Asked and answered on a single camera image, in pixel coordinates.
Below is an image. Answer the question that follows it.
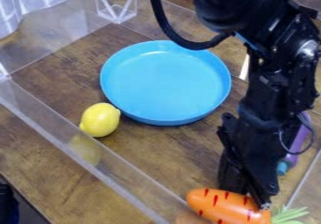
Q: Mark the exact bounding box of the yellow toy lemon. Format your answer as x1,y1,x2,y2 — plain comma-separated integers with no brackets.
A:
78,103,120,138

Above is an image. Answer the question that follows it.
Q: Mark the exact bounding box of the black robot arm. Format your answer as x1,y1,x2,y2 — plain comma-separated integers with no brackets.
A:
192,0,321,209

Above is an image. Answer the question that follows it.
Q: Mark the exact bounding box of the blue round plate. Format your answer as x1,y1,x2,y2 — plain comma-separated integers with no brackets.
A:
100,40,231,126

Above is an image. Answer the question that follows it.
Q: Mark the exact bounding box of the clear acrylic corner bracket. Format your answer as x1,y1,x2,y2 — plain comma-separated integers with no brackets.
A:
94,0,136,24

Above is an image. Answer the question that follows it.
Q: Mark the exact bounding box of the orange toy carrot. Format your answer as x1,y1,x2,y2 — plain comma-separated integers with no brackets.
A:
185,188,308,224

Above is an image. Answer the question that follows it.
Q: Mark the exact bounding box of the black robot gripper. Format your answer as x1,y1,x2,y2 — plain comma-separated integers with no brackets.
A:
216,113,300,210

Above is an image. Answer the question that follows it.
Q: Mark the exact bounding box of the purple toy eggplant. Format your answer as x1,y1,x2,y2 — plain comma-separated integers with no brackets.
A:
276,112,314,175

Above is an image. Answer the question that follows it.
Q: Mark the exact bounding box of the black braided cable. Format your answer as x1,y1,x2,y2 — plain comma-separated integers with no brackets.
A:
147,0,235,52

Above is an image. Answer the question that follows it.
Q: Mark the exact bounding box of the clear acrylic enclosure wall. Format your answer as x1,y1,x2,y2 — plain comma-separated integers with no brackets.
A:
0,0,321,224

